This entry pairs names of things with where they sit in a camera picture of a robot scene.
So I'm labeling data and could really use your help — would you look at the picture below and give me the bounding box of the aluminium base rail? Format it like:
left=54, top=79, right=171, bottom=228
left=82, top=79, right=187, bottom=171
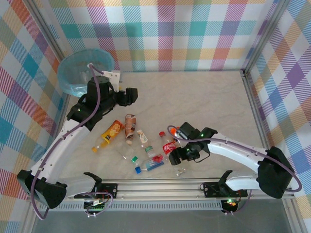
left=57, top=179, right=296, bottom=201

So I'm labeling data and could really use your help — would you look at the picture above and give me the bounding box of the aluminium frame corner post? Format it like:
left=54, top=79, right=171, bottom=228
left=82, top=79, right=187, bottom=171
left=242, top=0, right=292, bottom=73
left=24, top=0, right=71, bottom=64

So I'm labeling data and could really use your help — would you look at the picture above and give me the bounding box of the brown label plastic bottle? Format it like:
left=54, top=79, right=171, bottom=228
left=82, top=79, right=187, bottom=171
left=124, top=114, right=137, bottom=146

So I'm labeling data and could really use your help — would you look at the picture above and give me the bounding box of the green left controller board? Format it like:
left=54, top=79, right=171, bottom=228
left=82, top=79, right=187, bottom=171
left=84, top=199, right=107, bottom=214

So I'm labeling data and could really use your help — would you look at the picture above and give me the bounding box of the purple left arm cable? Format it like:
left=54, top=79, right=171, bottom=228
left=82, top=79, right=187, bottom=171
left=31, top=63, right=114, bottom=220

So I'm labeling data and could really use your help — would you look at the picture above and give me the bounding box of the waste bin with blue liner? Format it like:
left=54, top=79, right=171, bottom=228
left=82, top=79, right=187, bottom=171
left=57, top=48, right=115, bottom=98

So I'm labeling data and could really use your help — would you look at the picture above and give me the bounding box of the crumpled clear plastic bottle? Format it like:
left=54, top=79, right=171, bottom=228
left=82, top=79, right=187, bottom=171
left=173, top=164, right=190, bottom=177

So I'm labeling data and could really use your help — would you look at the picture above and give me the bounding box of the clear bottle with green cap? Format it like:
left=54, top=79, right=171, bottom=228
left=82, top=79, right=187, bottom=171
left=115, top=144, right=144, bottom=167

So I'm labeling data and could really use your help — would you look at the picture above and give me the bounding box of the clear bottle with picture label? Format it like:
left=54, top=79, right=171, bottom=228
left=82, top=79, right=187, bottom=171
left=136, top=129, right=156, bottom=159

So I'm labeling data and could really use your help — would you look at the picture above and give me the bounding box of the red label cola bottle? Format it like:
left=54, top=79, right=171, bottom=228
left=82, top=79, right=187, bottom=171
left=159, top=131, right=177, bottom=157

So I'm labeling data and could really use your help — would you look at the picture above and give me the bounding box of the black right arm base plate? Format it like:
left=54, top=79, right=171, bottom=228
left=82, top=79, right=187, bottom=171
left=202, top=182, right=247, bottom=198

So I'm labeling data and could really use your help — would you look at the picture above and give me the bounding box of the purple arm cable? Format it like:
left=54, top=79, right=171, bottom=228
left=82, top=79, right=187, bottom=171
left=167, top=125, right=303, bottom=216
left=31, top=63, right=114, bottom=220

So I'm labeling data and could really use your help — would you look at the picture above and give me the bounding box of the aluminium table side rail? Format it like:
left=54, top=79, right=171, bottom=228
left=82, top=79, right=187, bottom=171
left=23, top=93, right=71, bottom=233
left=240, top=69, right=308, bottom=233

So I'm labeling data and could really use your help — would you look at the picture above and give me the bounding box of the thin black right gripper cable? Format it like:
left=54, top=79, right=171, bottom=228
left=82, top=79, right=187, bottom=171
left=194, top=145, right=211, bottom=164

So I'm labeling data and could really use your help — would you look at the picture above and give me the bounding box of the right controller board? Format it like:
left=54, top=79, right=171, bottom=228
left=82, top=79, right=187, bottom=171
left=222, top=198, right=240, bottom=209

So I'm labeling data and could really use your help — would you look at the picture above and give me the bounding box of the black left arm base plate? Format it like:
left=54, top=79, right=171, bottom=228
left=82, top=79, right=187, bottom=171
left=101, top=182, right=119, bottom=199

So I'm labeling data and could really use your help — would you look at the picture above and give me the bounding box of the orange juice plastic bottle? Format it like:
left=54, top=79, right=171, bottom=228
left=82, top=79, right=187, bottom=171
left=91, top=120, right=121, bottom=153

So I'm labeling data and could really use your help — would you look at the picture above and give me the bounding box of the grey slotted cable duct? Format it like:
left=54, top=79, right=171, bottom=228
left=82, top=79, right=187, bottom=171
left=40, top=202, right=224, bottom=211

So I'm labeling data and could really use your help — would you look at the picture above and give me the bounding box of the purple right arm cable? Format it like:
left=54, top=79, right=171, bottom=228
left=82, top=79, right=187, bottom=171
left=167, top=125, right=303, bottom=216

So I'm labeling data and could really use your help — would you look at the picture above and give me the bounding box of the blue cap blue label bottle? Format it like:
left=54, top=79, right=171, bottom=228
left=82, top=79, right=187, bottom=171
left=135, top=155, right=166, bottom=175

